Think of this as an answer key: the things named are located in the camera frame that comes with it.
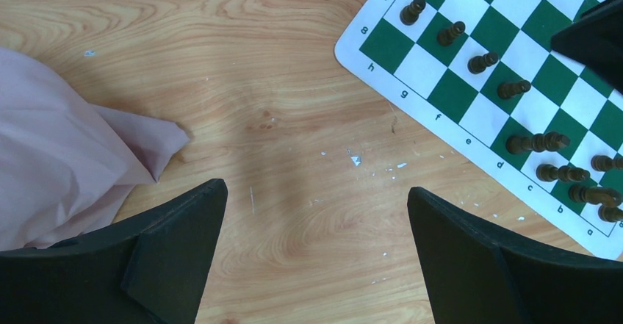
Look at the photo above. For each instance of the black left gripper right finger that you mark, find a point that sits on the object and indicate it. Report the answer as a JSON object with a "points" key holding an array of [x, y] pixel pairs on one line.
{"points": [[476, 271]]}

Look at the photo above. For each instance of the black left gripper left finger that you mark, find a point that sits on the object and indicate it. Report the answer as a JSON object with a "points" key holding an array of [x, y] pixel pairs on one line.
{"points": [[148, 268]]}

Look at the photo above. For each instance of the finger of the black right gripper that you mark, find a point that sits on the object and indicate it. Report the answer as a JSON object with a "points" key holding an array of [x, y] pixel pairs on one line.
{"points": [[595, 41]]}

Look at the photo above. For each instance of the dark pawn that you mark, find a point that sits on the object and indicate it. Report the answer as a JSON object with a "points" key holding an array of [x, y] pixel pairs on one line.
{"points": [[448, 35], [604, 163], [411, 12], [508, 90]]}

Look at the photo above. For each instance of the dark tall chess piece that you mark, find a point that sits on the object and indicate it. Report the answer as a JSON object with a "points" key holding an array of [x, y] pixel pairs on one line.
{"points": [[550, 141]]}

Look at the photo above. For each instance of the dark piece from tin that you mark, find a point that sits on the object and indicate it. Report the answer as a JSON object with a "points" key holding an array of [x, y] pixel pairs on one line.
{"points": [[606, 196]]}

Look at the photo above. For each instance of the dark corner rook piece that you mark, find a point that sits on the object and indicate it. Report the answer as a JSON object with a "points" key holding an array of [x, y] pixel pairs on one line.
{"points": [[610, 214]]}

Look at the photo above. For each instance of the green white chess mat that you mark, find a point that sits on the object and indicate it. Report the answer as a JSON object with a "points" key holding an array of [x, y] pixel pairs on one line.
{"points": [[432, 84]]}

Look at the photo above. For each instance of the pink cloth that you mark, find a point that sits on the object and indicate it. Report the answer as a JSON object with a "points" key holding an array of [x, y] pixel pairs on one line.
{"points": [[67, 165]]}

